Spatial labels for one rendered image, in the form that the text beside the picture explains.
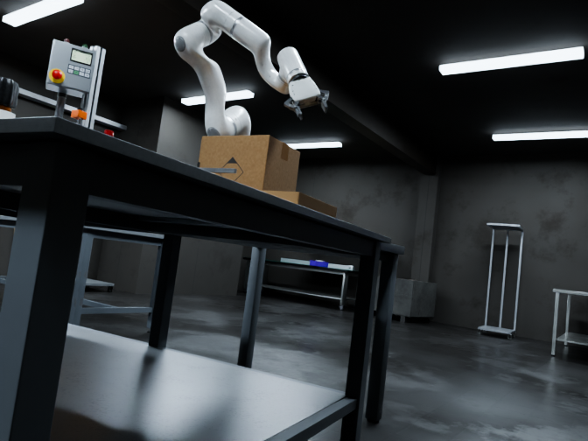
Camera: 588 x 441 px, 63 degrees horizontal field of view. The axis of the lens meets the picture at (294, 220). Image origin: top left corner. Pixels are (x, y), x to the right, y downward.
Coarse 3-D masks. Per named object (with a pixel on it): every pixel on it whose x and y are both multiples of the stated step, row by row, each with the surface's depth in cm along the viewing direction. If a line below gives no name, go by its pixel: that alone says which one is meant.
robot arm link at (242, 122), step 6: (228, 108) 217; (234, 108) 216; (240, 108) 218; (228, 114) 213; (234, 114) 214; (240, 114) 216; (246, 114) 219; (234, 120) 212; (240, 120) 215; (246, 120) 218; (240, 126) 215; (246, 126) 219; (240, 132) 219; (246, 132) 220
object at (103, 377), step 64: (0, 192) 156; (64, 192) 63; (128, 192) 74; (192, 192) 88; (64, 256) 64; (0, 320) 62; (64, 320) 65; (0, 384) 61; (64, 384) 153; (128, 384) 161; (192, 384) 170; (256, 384) 181
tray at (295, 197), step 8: (272, 192) 127; (280, 192) 126; (288, 192) 125; (296, 192) 124; (288, 200) 125; (296, 200) 124; (304, 200) 127; (312, 200) 131; (312, 208) 131; (320, 208) 136; (328, 208) 141; (336, 208) 146
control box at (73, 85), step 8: (56, 40) 197; (56, 48) 197; (64, 48) 199; (80, 48) 202; (56, 56) 197; (64, 56) 199; (56, 64) 197; (64, 64) 199; (72, 64) 200; (80, 64) 202; (48, 72) 196; (64, 72) 199; (48, 80) 196; (56, 80) 197; (64, 80) 198; (72, 80) 200; (80, 80) 201; (88, 80) 203; (48, 88) 203; (56, 88) 201; (64, 88) 200; (72, 88) 200; (80, 88) 201; (88, 88) 203; (80, 96) 208
